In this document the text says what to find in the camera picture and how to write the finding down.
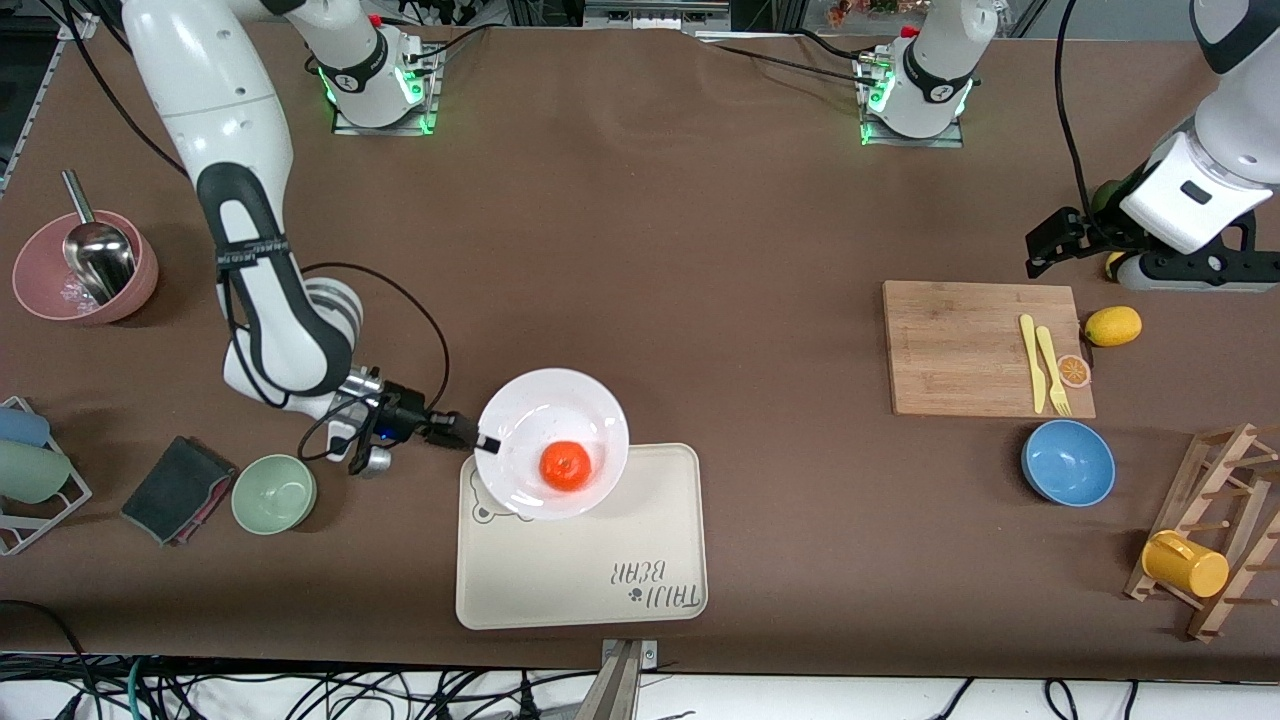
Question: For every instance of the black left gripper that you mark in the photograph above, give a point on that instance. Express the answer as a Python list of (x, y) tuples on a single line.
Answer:
[(1087, 232)]

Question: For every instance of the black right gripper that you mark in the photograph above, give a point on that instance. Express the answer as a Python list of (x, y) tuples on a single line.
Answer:
[(407, 417)]

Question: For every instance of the white round plate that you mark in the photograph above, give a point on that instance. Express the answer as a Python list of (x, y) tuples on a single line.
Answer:
[(540, 410)]

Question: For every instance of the orange tangerine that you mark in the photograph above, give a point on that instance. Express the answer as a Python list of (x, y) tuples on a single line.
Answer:
[(565, 467)]

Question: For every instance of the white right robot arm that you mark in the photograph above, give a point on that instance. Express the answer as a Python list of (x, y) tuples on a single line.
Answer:
[(210, 100)]

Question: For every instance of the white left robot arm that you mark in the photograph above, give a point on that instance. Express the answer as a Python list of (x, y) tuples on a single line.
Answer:
[(930, 70)]

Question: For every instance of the yellow lemon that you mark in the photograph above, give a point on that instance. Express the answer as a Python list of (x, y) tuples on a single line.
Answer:
[(1113, 268), (1113, 326)]

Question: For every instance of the green avocado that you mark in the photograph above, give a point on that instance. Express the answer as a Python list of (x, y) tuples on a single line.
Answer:
[(1102, 195)]

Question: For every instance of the yellow plastic knife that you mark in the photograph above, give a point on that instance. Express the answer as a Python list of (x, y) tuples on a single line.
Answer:
[(1032, 360)]

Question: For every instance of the yellow plastic fork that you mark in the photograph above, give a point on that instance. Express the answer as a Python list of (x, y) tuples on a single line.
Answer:
[(1050, 365)]

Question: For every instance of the toy orange slice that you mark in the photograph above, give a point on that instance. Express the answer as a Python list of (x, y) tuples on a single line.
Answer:
[(1074, 371)]

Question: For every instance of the wooden cutting board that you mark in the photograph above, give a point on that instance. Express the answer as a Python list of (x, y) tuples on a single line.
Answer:
[(950, 350)]

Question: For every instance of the cream bear print tray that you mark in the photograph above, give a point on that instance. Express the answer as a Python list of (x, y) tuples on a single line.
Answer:
[(590, 570)]

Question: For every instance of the pale green bowl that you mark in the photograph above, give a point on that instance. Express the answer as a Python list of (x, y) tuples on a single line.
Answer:
[(273, 494)]

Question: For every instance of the blue bowl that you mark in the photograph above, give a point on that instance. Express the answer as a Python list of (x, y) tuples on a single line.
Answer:
[(1068, 463)]

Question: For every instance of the dark grey folded cloth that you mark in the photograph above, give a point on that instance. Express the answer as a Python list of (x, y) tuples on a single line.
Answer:
[(175, 490)]

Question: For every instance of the yellow plastic mug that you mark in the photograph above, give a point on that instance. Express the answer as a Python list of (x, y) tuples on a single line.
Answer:
[(1185, 565)]

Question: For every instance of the wooden drying rack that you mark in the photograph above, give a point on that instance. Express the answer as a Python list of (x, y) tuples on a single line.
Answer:
[(1235, 560)]

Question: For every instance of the metal scoop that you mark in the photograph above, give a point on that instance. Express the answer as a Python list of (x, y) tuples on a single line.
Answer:
[(100, 255)]

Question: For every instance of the clear plastic ice pieces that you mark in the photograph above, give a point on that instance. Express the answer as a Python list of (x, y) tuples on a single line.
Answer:
[(72, 293)]

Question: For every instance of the pale green cup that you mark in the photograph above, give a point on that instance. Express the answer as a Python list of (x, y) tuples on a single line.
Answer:
[(30, 472)]

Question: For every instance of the pale blue cup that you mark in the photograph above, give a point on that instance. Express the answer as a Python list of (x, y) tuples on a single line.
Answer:
[(20, 428)]

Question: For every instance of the pink bowl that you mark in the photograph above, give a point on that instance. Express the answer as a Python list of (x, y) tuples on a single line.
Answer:
[(40, 270)]

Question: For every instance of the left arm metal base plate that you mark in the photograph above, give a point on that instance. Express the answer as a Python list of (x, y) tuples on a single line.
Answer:
[(940, 142)]

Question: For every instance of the metal table edge bracket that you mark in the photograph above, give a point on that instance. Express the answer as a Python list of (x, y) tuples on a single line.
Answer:
[(625, 665)]

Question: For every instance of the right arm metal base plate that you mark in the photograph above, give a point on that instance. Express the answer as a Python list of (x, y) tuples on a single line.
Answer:
[(430, 100)]

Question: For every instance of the aluminium frame bar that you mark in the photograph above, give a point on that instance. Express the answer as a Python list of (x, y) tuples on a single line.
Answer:
[(650, 15)]

